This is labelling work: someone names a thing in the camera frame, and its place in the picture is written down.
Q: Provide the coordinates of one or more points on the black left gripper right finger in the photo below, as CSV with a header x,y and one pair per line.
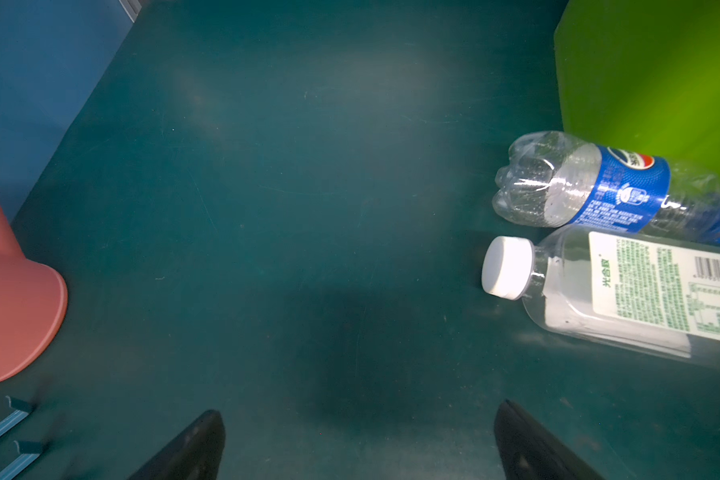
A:
x,y
529,451

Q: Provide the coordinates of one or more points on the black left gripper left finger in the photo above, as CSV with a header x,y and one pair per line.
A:
x,y
195,453

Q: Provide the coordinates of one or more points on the clear bottle blue cap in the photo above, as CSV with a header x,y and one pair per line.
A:
x,y
554,179

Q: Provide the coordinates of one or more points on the green bin black liner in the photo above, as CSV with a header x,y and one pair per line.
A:
x,y
643,76

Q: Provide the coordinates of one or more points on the white label tea bottle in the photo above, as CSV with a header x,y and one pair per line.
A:
x,y
647,294

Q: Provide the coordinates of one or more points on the pink plastic watering can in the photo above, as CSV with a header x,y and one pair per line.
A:
x,y
33,304

